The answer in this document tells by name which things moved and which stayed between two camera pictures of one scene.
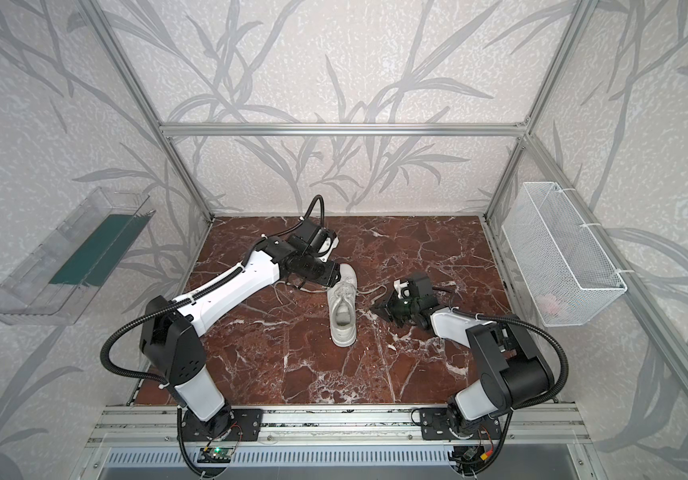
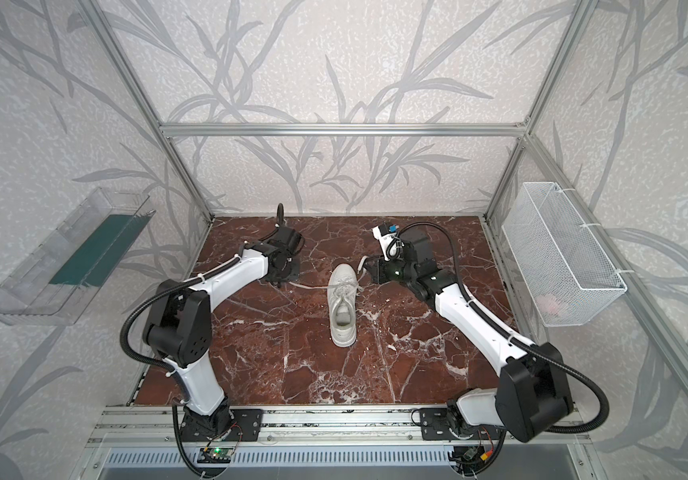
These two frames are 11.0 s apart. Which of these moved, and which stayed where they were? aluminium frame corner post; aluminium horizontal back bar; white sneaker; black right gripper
Moved: black right gripper
Stayed: white sneaker; aluminium frame corner post; aluminium horizontal back bar
